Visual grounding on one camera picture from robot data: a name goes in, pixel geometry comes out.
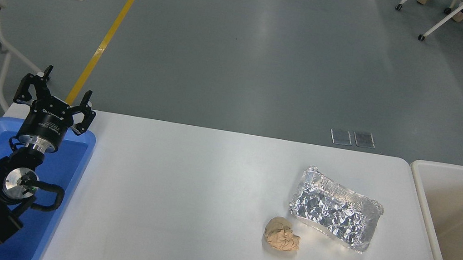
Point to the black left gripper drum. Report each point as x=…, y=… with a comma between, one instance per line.
x=48, y=123

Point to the blue plastic tray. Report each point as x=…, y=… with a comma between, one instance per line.
x=65, y=165

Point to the crumpled tan paper ball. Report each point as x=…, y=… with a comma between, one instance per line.
x=281, y=236

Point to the clear rectangular floor plate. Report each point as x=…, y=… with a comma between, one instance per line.
x=364, y=139
x=341, y=137

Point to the crumpled silver foil tray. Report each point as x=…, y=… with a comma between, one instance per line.
x=334, y=209

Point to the white tubular chair frame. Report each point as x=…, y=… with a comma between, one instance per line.
x=4, y=68

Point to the white rolling chair frame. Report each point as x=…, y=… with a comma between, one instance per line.
x=440, y=23

